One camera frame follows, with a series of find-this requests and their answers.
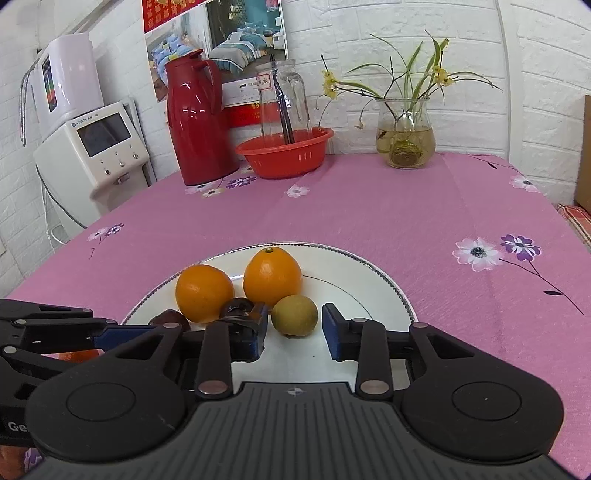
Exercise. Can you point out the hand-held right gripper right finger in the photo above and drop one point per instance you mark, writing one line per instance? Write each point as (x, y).
(333, 332)

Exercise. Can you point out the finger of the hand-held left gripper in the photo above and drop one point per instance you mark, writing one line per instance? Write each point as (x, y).
(27, 374)
(124, 336)

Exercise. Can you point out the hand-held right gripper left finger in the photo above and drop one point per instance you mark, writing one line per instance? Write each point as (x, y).
(258, 332)

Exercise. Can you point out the dark purple plum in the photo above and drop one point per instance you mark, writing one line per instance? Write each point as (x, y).
(168, 319)
(236, 307)

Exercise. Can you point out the brown kiwi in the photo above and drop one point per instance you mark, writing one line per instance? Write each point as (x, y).
(294, 316)

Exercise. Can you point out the white plate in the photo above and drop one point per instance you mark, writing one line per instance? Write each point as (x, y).
(351, 286)

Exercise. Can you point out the red plum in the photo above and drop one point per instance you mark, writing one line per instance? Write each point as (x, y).
(77, 356)

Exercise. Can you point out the smooth orange with nub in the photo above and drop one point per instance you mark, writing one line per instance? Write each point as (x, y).
(272, 277)

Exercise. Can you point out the pink floral tablecloth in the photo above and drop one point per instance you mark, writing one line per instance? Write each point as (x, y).
(392, 217)

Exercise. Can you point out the white appliance with screen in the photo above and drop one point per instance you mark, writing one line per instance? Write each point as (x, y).
(69, 170)

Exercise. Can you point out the red plastic basket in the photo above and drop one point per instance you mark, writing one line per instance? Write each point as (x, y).
(281, 159)

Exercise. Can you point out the glass vase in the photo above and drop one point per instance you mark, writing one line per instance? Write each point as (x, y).
(405, 143)

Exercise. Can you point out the red thermos jug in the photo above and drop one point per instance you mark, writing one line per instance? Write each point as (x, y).
(198, 134)

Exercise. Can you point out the dark stick in pitcher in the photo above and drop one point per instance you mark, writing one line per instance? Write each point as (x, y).
(284, 115)

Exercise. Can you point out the glass pitcher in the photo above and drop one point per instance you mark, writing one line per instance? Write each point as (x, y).
(295, 101)

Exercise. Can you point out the white water purifier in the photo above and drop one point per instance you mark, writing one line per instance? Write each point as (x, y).
(74, 78)

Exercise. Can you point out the green flowering plant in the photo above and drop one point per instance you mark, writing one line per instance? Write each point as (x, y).
(411, 78)

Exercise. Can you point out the checkered cloth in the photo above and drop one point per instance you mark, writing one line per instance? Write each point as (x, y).
(579, 224)

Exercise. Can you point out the cardboard box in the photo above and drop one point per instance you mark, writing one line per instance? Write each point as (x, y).
(584, 152)

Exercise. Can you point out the wall poster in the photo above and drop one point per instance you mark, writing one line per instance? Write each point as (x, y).
(240, 41)

